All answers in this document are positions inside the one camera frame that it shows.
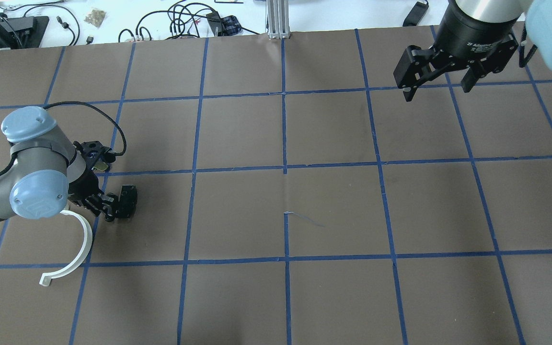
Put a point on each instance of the black monitor stand base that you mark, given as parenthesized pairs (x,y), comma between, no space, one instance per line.
(29,31)

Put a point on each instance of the black brake pad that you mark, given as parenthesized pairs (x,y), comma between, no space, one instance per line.
(127,202)

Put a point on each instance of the small snack packet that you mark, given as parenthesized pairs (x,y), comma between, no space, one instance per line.
(95,17)

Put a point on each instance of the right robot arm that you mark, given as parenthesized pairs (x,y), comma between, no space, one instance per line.
(532,29)

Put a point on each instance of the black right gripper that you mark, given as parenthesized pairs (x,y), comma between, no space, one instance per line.
(470,34)

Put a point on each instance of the black power adapter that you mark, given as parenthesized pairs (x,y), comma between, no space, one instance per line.
(416,14)

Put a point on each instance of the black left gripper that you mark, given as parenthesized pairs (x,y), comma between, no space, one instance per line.
(104,203)

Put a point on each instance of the aluminium frame post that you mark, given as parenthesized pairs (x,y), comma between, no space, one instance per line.
(277,19)

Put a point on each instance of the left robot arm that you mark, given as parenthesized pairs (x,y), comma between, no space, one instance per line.
(46,170)

